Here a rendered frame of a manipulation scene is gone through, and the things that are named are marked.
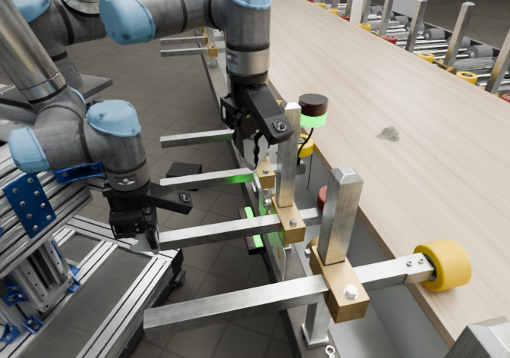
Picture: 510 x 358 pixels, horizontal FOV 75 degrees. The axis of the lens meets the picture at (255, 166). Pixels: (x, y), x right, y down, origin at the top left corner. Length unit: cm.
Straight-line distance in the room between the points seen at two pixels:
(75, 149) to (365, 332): 75
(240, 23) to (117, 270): 128
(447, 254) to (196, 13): 57
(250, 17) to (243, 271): 140
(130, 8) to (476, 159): 92
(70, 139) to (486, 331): 56
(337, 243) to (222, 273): 127
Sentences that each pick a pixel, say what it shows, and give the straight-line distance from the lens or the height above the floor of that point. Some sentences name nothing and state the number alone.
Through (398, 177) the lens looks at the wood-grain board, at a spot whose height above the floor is 90.
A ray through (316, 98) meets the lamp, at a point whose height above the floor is 114.
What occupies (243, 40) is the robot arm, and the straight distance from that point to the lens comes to 57.
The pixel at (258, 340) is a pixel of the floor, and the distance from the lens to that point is 158.
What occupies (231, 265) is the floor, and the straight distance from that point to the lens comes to 179.
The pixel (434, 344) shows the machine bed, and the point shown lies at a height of 77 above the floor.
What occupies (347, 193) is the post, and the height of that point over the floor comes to 112.
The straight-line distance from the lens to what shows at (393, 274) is 61.
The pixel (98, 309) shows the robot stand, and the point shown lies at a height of 21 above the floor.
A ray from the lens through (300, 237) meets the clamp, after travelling 79.
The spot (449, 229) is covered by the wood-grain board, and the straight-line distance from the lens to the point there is 82.
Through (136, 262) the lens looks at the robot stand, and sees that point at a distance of 163.
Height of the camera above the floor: 142
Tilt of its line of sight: 36 degrees down
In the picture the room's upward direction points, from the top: straight up
